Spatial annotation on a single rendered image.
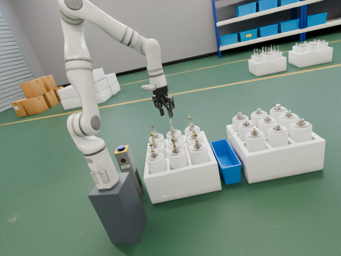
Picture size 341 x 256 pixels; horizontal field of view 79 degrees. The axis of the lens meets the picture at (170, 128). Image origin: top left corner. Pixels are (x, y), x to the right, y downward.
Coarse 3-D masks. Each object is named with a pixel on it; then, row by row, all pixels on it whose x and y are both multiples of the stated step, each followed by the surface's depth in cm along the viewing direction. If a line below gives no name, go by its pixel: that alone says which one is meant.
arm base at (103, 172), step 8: (104, 152) 81; (88, 160) 80; (96, 160) 80; (104, 160) 81; (96, 168) 81; (104, 168) 82; (112, 168) 85; (96, 176) 83; (104, 176) 82; (112, 176) 85; (96, 184) 85; (104, 184) 84; (112, 184) 86
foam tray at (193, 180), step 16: (208, 144) 123; (144, 176) 109; (160, 176) 107; (176, 176) 108; (192, 176) 108; (208, 176) 108; (160, 192) 111; (176, 192) 112; (192, 192) 112; (208, 192) 113
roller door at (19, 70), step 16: (0, 16) 553; (0, 32) 547; (0, 48) 541; (16, 48) 587; (0, 64) 537; (16, 64) 580; (0, 80) 530; (16, 80) 573; (0, 96) 525; (16, 96) 567; (0, 112) 520
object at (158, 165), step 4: (160, 156) 109; (148, 160) 109; (156, 160) 107; (160, 160) 108; (164, 160) 112; (148, 164) 110; (152, 164) 108; (156, 164) 108; (160, 164) 108; (164, 164) 111; (152, 168) 109; (156, 168) 109; (160, 168) 109; (164, 168) 111; (152, 172) 111; (156, 172) 110
